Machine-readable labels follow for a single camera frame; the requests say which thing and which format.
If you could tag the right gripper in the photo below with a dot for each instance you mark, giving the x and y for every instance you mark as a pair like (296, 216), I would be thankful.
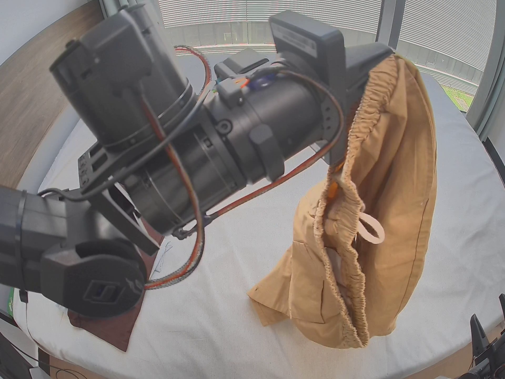
(495, 363)

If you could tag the tan shorts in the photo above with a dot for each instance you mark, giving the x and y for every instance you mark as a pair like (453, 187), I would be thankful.
(394, 211)

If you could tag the white crumpled cloth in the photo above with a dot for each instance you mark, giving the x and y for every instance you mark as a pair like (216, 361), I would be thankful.
(163, 257)

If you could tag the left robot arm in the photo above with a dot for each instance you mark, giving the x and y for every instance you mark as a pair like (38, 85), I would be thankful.
(98, 93)

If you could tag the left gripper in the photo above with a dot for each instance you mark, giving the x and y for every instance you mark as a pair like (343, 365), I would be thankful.
(292, 117)

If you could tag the bed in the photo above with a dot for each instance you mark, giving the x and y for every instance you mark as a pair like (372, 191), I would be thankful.
(236, 310)

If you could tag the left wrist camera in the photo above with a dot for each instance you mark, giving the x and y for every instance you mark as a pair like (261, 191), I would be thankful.
(303, 42)

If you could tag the green printed package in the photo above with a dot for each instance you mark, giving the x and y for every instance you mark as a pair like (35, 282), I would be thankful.
(11, 302)

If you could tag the brown garment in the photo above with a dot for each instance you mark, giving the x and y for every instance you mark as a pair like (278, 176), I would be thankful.
(114, 330)

